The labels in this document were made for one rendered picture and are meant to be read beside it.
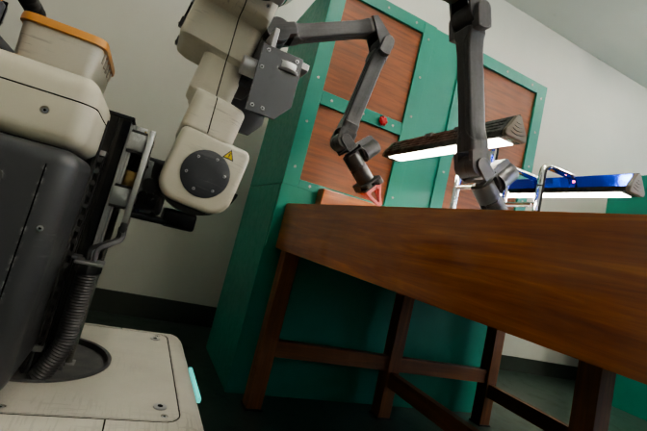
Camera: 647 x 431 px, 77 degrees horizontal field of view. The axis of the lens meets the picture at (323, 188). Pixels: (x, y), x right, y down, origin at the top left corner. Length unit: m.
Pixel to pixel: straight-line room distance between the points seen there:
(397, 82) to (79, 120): 1.50
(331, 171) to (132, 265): 1.32
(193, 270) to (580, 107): 3.69
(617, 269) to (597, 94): 4.25
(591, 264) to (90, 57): 0.92
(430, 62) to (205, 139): 1.44
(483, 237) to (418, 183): 1.27
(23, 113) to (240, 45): 0.47
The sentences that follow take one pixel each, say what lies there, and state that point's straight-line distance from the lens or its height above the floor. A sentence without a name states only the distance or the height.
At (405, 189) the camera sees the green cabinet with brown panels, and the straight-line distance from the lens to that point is 1.95.
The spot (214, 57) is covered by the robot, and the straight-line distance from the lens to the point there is 1.02.
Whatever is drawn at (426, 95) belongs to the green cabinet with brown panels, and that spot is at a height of 1.45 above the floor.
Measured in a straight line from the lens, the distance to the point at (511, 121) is 1.24.
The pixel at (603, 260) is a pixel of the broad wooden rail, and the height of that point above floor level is 0.70.
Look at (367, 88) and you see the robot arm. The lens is 1.41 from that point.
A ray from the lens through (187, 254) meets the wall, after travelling 2.56.
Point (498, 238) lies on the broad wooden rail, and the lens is 0.72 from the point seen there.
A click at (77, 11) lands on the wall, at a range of 2.75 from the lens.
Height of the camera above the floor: 0.64
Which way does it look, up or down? 7 degrees up
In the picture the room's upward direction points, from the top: 14 degrees clockwise
